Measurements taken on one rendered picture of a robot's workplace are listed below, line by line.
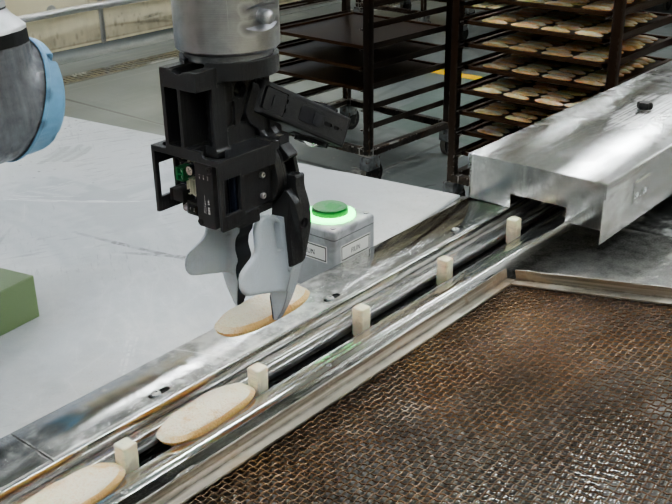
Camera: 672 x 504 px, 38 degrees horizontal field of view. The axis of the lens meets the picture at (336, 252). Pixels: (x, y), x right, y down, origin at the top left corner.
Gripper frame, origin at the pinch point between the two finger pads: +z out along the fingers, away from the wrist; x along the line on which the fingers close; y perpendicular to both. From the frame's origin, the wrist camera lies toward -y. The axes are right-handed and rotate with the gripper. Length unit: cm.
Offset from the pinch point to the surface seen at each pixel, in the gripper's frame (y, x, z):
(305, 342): -7.6, -2.5, 8.8
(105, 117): -227, -323, 94
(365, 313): -13.2, 0.2, 7.3
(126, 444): 14.7, -0.4, 6.7
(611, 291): -23.1, 19.6, 3.1
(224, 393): 4.2, -0.9, 7.7
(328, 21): -260, -211, 42
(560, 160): -49.5, 0.9, 2.1
